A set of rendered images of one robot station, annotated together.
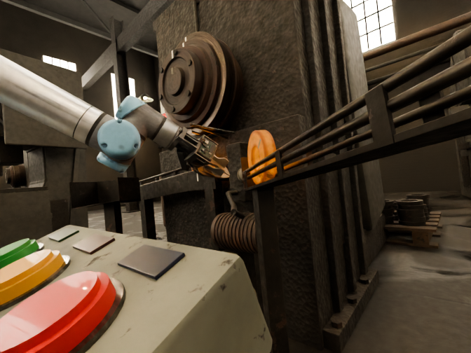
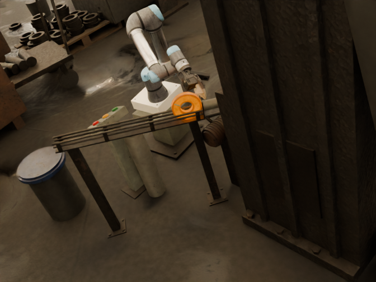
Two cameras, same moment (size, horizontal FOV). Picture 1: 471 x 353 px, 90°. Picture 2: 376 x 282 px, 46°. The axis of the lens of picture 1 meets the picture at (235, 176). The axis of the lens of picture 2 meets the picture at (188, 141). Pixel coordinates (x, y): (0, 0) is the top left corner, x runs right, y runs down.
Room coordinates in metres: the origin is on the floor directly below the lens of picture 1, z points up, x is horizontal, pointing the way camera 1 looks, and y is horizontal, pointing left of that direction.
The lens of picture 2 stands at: (1.15, -1.96, 1.95)
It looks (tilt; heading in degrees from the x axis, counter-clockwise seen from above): 37 degrees down; 105
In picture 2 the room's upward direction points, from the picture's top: 19 degrees counter-clockwise
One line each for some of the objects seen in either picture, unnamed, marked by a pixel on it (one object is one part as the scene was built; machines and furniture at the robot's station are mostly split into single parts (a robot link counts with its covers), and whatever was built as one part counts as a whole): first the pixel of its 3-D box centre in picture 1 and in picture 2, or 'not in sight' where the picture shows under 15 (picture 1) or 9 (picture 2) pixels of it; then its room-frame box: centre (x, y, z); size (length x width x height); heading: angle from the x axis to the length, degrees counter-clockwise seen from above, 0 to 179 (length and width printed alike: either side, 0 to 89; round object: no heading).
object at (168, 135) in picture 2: not in sight; (168, 123); (0.34, 0.61, 0.13); 0.40 x 0.40 x 0.26; 56
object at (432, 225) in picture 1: (362, 209); not in sight; (2.48, -1.29, 0.22); 1.20 x 0.81 x 0.44; 47
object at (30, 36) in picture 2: not in sight; (66, 23); (-1.16, 2.89, 0.22); 1.20 x 0.81 x 0.44; 44
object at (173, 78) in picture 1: (178, 82); not in sight; (1.06, 0.22, 1.11); 0.28 x 0.06 x 0.28; 49
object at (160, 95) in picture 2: not in sight; (156, 90); (0.34, 0.60, 0.43); 0.15 x 0.15 x 0.10
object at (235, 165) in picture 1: (243, 171); not in sight; (0.99, -0.03, 0.68); 0.11 x 0.08 x 0.24; 139
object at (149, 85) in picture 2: not in sight; (151, 76); (0.34, 0.60, 0.54); 0.13 x 0.12 x 0.14; 25
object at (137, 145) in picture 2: not in sight; (145, 162); (0.28, 0.05, 0.26); 0.12 x 0.12 x 0.52
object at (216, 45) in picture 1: (195, 87); not in sight; (1.14, 0.15, 1.11); 0.47 x 0.06 x 0.47; 49
